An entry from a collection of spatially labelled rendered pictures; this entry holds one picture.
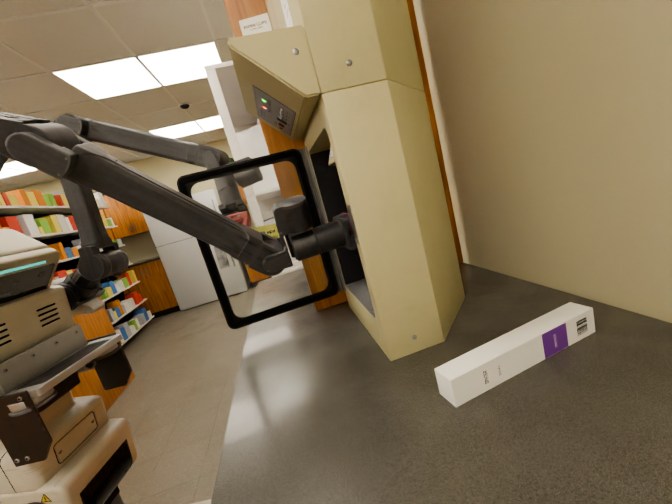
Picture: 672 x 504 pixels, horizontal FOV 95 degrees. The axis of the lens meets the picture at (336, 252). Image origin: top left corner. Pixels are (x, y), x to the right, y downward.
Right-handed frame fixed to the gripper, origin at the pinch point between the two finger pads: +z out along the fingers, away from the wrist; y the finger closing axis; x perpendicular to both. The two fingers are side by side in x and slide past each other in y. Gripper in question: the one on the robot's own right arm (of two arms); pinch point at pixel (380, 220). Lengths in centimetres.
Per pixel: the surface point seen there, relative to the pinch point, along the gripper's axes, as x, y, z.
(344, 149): -14.7, -13.7, -7.2
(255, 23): -38.6, -6.3, -14.0
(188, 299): 96, 474, -203
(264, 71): -28.7, -13.1, -15.7
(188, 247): 14, 474, -172
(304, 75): -26.6, -13.7, -10.1
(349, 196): -7.3, -13.8, -8.5
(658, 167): 1.4, -27.4, 34.0
